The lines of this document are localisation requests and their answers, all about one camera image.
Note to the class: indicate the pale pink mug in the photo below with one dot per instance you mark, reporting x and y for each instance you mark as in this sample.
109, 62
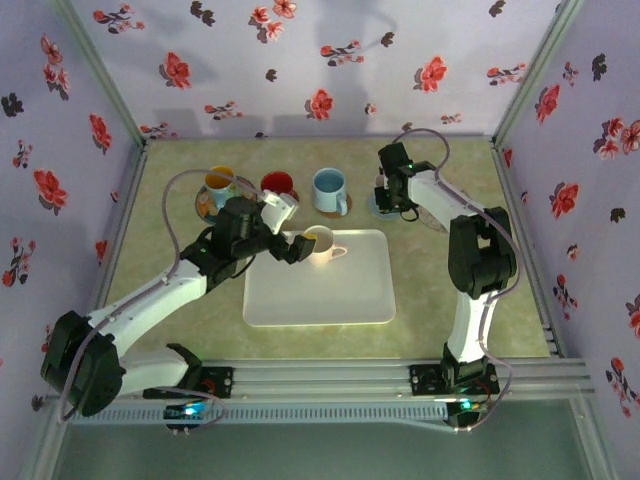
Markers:
325, 247

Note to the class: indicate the grey-blue round coaster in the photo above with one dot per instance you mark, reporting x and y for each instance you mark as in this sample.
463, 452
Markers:
372, 207

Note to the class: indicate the pale green floral coaster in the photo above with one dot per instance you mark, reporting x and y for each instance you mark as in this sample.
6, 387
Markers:
432, 220

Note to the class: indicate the colourful floral round coaster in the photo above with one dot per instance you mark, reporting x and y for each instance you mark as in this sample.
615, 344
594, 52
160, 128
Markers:
202, 205

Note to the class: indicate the blue mug with yellow inside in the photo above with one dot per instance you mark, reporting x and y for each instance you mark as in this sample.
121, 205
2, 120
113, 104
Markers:
220, 180

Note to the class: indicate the light blue mug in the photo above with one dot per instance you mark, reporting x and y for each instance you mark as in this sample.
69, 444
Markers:
327, 182

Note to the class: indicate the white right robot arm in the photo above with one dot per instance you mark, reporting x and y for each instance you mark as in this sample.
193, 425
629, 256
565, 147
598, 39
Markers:
465, 325

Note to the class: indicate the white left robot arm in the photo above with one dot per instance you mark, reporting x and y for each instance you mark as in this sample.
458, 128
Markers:
160, 300

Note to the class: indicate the light brown cork coaster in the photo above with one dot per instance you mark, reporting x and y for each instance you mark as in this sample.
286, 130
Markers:
349, 202

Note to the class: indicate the white rectangular tray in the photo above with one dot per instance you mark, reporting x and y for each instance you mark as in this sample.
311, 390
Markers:
325, 300

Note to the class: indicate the left controller board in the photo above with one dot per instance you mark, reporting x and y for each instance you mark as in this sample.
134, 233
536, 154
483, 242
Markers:
187, 411

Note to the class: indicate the controller board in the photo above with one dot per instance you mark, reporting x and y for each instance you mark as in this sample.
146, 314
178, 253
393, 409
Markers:
465, 407
187, 411

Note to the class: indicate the right controller board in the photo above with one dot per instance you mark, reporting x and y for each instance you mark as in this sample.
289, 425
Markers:
465, 407

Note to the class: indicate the aluminium side rail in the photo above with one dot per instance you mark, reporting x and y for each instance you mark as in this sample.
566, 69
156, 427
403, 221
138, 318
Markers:
120, 240
530, 250

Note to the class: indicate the aluminium mounting rail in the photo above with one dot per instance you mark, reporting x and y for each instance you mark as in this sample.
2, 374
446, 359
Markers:
320, 380

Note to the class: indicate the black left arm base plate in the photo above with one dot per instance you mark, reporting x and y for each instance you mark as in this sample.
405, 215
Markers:
220, 382

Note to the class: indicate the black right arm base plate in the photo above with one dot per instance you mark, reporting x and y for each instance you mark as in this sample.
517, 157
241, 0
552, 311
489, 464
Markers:
425, 382

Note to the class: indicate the aluminium frame post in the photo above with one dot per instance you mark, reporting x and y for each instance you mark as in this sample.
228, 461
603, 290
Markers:
100, 70
535, 75

